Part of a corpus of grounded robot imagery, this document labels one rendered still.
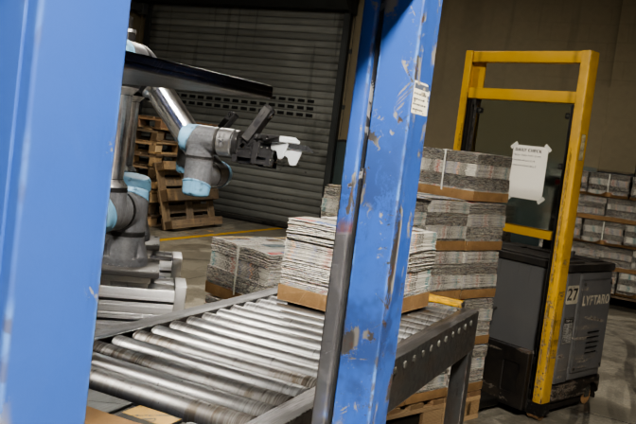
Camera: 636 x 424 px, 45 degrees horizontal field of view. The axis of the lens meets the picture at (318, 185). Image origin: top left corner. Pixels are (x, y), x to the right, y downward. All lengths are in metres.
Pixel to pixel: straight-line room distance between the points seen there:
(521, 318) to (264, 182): 7.04
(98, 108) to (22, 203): 0.08
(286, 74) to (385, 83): 9.88
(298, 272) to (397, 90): 1.20
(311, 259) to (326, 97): 8.49
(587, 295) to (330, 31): 6.98
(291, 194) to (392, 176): 9.73
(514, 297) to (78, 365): 3.89
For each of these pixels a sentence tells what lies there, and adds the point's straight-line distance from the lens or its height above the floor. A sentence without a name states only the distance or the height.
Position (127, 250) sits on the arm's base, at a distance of 2.32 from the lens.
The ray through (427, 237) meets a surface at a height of 1.02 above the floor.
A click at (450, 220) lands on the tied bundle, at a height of 0.97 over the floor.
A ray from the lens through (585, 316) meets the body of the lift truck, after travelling 4.39.
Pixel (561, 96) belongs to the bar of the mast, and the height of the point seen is 1.62.
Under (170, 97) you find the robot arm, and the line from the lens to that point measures 2.27.
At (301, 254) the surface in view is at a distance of 2.09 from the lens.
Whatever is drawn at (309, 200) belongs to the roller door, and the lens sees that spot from 10.56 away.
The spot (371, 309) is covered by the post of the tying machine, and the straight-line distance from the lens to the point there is 0.98.
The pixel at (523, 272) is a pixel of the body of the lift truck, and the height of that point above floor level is 0.70.
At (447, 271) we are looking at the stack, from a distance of 3.56.
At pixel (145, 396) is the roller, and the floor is 0.79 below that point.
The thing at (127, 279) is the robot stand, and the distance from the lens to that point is 2.33.
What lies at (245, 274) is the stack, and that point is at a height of 0.72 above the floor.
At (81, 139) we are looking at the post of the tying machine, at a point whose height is 1.23.
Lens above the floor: 1.25
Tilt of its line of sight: 3 degrees down
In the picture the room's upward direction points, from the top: 7 degrees clockwise
